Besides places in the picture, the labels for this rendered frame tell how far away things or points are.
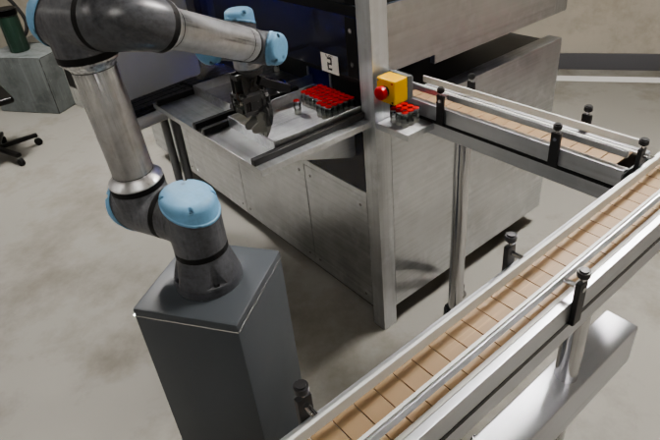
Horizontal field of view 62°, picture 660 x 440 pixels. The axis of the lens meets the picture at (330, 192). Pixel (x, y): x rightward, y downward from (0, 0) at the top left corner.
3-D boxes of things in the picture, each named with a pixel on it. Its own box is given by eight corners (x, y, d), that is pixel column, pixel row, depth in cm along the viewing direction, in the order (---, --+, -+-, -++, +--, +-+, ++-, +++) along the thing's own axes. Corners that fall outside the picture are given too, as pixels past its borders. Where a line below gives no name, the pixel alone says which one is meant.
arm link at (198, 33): (125, -26, 84) (293, 26, 127) (77, -27, 89) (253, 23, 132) (122, 52, 86) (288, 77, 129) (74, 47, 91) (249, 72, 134)
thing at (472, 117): (397, 123, 172) (396, 75, 163) (430, 107, 180) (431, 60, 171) (612, 208, 125) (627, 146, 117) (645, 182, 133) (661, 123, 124)
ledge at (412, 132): (409, 113, 173) (409, 108, 172) (440, 125, 164) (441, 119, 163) (376, 129, 166) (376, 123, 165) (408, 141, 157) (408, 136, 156)
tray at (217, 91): (272, 67, 215) (271, 58, 213) (313, 82, 197) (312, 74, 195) (194, 94, 198) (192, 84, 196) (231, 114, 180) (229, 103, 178)
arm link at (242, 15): (213, 13, 135) (234, 3, 141) (222, 56, 141) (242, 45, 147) (240, 14, 132) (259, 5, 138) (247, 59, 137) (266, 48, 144)
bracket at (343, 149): (350, 152, 182) (347, 116, 175) (356, 155, 180) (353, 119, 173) (264, 193, 165) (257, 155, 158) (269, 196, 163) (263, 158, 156)
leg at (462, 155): (453, 307, 208) (461, 124, 168) (471, 320, 202) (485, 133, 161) (436, 320, 204) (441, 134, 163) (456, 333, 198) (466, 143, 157)
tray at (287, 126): (315, 93, 188) (314, 83, 187) (366, 114, 171) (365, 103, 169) (229, 126, 172) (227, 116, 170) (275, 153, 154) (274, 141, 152)
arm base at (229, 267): (225, 305, 117) (216, 269, 111) (163, 296, 121) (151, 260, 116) (252, 260, 129) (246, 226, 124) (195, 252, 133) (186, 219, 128)
